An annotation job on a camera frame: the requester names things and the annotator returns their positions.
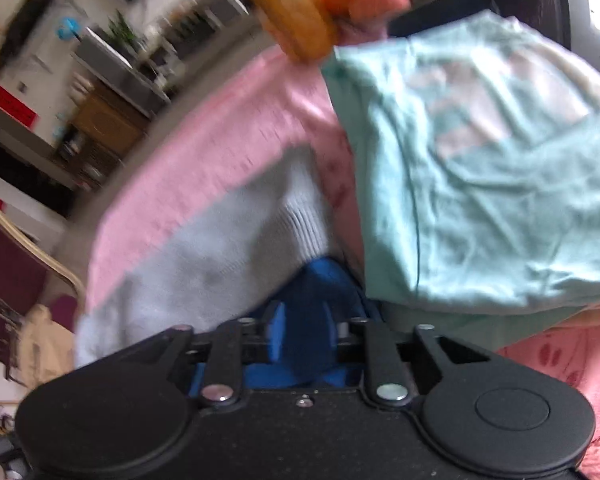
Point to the grey tower appliance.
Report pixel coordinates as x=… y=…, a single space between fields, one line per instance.
x=120 y=67

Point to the red wall banner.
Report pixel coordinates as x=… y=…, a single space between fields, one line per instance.
x=7 y=100

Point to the beige pants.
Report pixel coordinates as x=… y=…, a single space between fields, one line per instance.
x=45 y=345

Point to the maroon chair with gold frame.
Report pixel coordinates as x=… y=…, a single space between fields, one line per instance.
x=5 y=270

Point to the wooden cabinet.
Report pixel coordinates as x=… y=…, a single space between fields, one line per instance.
x=105 y=130

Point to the mint green t-shirt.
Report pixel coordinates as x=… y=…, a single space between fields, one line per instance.
x=480 y=185

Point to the pink blanket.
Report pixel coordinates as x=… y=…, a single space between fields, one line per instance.
x=205 y=150

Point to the blue globe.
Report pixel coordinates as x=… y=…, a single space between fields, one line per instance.
x=70 y=29

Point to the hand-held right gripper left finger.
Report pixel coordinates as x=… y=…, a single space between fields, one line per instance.
x=277 y=332

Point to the blue and light blue sweater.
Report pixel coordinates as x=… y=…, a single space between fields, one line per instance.
x=220 y=260

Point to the black television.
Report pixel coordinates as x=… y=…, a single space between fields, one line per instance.
x=25 y=25

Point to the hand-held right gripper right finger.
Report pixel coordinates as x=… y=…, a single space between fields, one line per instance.
x=352 y=340

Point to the black tray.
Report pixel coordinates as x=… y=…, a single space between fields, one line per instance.
x=445 y=10

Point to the green potted plant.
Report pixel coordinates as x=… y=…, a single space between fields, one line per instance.
x=122 y=30

